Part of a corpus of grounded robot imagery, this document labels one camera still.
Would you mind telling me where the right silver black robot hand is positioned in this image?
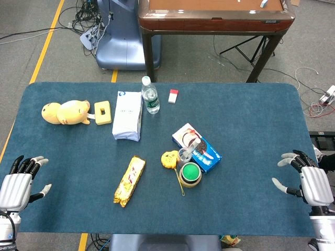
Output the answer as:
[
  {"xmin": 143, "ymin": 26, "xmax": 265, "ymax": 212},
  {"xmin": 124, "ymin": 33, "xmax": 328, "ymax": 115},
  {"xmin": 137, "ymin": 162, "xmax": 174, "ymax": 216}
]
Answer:
[{"xmin": 271, "ymin": 149, "xmax": 335, "ymax": 211}]

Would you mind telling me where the yellow charm with cord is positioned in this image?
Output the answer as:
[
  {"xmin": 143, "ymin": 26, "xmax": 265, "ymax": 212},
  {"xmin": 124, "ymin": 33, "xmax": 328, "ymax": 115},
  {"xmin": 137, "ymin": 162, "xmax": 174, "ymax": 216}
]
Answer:
[{"xmin": 161, "ymin": 150, "xmax": 187, "ymax": 197}]

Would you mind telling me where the blue cookie box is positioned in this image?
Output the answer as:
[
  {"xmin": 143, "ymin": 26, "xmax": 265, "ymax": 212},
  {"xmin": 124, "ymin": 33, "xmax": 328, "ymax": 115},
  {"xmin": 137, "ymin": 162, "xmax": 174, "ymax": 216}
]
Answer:
[{"xmin": 172, "ymin": 122, "xmax": 222, "ymax": 175}]

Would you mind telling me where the grey power strip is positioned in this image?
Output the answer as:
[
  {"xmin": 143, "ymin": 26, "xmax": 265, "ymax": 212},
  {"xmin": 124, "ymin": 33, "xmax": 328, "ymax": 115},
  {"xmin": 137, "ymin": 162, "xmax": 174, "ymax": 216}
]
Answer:
[{"xmin": 80, "ymin": 26, "xmax": 102, "ymax": 50}]

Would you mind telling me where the long black floor cable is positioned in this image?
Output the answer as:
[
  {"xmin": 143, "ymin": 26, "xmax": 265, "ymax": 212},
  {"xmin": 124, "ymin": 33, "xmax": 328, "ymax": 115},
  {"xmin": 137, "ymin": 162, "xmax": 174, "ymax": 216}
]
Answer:
[{"xmin": 0, "ymin": 26, "xmax": 81, "ymax": 42}]

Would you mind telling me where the clear water bottle green label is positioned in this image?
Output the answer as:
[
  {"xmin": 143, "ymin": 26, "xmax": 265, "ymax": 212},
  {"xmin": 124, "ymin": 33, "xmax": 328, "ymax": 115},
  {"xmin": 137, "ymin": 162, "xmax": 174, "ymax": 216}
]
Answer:
[{"xmin": 141, "ymin": 76, "xmax": 161, "ymax": 115}]

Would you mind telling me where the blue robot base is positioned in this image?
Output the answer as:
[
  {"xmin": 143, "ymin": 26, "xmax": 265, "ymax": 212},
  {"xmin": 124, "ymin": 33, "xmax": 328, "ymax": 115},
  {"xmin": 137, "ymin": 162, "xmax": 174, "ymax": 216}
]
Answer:
[{"xmin": 95, "ymin": 0, "xmax": 162, "ymax": 71}]

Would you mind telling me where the white paper package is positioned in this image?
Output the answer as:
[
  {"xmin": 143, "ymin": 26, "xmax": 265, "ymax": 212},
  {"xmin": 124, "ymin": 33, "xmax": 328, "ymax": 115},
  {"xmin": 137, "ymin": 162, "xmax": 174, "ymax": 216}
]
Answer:
[{"xmin": 112, "ymin": 90, "xmax": 143, "ymax": 142}]

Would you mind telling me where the colourful printed bag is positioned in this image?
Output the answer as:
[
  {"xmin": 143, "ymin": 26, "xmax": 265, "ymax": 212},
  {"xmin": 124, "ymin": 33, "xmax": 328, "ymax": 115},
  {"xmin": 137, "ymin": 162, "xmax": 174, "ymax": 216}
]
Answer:
[{"xmin": 219, "ymin": 234, "xmax": 241, "ymax": 247}]

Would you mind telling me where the yellow sponge block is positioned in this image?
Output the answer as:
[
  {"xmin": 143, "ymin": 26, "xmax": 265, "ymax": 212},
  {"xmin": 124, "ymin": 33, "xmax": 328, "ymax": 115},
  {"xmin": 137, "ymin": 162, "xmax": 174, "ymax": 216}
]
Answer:
[{"xmin": 94, "ymin": 100, "xmax": 113, "ymax": 126}]

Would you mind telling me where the black white shoe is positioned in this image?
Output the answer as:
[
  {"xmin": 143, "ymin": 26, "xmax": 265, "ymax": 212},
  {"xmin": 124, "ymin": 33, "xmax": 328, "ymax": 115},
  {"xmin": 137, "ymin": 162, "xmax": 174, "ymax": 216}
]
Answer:
[{"xmin": 312, "ymin": 145, "xmax": 335, "ymax": 175}]

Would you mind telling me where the yellow snack wrapper pack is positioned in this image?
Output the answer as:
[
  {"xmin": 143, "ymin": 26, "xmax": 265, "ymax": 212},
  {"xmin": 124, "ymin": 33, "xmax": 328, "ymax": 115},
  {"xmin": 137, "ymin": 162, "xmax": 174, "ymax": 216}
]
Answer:
[{"xmin": 113, "ymin": 155, "xmax": 147, "ymax": 208}]

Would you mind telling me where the blue table mat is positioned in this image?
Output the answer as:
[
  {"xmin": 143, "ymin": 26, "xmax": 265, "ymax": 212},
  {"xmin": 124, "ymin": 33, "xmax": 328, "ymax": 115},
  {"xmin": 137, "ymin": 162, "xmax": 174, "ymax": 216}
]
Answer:
[{"xmin": 0, "ymin": 82, "xmax": 321, "ymax": 238}]

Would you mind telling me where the brown mahjong table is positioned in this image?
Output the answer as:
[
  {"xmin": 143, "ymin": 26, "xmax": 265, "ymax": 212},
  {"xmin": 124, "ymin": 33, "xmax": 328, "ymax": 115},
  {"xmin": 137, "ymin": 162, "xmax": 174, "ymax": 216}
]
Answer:
[{"xmin": 138, "ymin": 0, "xmax": 296, "ymax": 83}]

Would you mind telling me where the clear glass beaker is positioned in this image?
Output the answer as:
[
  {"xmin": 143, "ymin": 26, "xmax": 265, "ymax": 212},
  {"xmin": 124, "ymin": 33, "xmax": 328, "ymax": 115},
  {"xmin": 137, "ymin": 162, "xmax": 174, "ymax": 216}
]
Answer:
[{"xmin": 177, "ymin": 147, "xmax": 194, "ymax": 167}]

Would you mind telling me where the white cable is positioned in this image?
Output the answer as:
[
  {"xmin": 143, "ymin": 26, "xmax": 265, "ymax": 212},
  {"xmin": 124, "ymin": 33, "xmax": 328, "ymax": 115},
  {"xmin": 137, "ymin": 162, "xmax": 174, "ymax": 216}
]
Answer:
[{"xmin": 294, "ymin": 66, "xmax": 321, "ymax": 88}]

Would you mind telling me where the clear plastic tube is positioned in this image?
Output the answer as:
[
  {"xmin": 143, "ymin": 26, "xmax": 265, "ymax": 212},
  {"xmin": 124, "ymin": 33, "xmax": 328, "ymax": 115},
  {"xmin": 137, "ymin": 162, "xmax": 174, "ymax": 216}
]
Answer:
[{"xmin": 182, "ymin": 139, "xmax": 202, "ymax": 161}]

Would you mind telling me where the white power strip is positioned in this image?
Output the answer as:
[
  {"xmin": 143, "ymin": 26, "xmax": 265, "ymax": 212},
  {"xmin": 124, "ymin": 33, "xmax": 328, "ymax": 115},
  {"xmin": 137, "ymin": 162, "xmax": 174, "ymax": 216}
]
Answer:
[{"xmin": 318, "ymin": 85, "xmax": 335, "ymax": 105}]

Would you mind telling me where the blue grey robot chassis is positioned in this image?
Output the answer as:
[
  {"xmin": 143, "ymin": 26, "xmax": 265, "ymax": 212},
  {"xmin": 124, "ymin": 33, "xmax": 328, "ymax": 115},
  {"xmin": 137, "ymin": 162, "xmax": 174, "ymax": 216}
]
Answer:
[{"xmin": 109, "ymin": 234, "xmax": 222, "ymax": 251}]

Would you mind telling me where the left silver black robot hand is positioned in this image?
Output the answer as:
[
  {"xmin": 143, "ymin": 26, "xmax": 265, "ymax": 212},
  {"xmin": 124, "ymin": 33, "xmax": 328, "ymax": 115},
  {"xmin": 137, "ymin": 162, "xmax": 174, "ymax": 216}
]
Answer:
[{"xmin": 0, "ymin": 155, "xmax": 52, "ymax": 211}]

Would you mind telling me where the yellow plush toy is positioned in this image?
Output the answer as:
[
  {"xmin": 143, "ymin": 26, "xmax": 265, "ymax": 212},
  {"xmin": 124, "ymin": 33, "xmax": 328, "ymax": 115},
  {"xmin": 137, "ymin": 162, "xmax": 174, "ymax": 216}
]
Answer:
[{"xmin": 41, "ymin": 99, "xmax": 96, "ymax": 125}]

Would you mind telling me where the red cable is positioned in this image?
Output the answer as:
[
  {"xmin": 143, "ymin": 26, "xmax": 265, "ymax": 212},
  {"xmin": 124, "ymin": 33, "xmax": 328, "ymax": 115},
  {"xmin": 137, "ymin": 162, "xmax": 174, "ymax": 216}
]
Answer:
[{"xmin": 308, "ymin": 102, "xmax": 335, "ymax": 119}]

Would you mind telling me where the black cable tangle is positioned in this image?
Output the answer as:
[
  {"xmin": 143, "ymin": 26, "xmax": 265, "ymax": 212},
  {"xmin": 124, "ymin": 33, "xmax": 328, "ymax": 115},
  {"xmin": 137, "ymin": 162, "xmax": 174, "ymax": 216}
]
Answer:
[{"xmin": 57, "ymin": 0, "xmax": 112, "ymax": 57}]

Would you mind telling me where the black floor equipment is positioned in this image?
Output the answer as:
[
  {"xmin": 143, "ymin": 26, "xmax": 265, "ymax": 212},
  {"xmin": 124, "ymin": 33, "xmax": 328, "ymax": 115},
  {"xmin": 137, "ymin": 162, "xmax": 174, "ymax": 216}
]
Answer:
[{"xmin": 308, "ymin": 130, "xmax": 335, "ymax": 150}]

